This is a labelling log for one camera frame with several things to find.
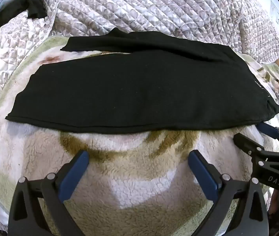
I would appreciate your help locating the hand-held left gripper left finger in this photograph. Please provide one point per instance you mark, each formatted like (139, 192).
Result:
(73, 174)

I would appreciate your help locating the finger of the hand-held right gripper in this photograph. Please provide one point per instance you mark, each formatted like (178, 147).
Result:
(250, 147)
(268, 129)

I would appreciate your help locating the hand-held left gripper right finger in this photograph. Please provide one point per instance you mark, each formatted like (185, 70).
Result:
(203, 174)

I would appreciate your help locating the black pants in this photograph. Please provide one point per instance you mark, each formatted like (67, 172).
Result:
(142, 91)

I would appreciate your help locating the floral fleece blanket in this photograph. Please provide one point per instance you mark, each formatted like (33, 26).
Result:
(139, 177)

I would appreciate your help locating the quilted floral bedspread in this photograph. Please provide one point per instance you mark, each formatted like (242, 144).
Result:
(154, 9)

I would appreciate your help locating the light grey cloth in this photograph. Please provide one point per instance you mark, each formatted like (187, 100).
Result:
(6, 9)

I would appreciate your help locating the pale wall picture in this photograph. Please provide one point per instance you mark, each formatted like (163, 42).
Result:
(277, 11)

